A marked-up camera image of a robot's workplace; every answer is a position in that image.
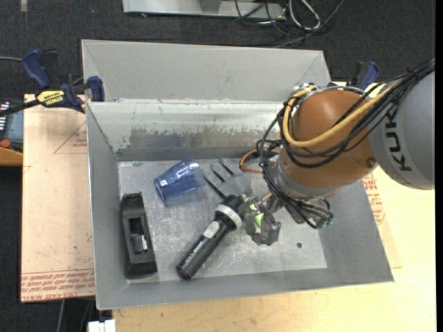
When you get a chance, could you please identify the black flashlight with grey ring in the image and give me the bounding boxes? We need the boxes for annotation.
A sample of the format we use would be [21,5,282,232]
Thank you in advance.
[175,194,245,282]

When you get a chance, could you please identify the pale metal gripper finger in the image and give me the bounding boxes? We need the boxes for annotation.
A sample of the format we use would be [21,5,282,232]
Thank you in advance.
[256,193,278,208]
[262,205,285,222]

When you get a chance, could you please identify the grey metal bin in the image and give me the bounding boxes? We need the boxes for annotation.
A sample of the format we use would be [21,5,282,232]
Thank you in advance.
[81,39,395,311]

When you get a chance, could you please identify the black tape dispenser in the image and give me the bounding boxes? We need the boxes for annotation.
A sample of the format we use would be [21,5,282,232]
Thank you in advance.
[119,191,159,279]

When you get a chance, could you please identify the grey plastic fork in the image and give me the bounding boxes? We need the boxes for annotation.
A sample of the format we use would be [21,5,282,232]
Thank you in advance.
[203,157,252,201]

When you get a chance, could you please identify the blue clear plastic cup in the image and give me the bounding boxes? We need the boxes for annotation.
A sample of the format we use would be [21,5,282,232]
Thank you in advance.
[153,159,207,204]

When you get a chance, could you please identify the brown cardboard board red print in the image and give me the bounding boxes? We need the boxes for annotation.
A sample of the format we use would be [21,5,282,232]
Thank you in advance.
[20,93,404,304]

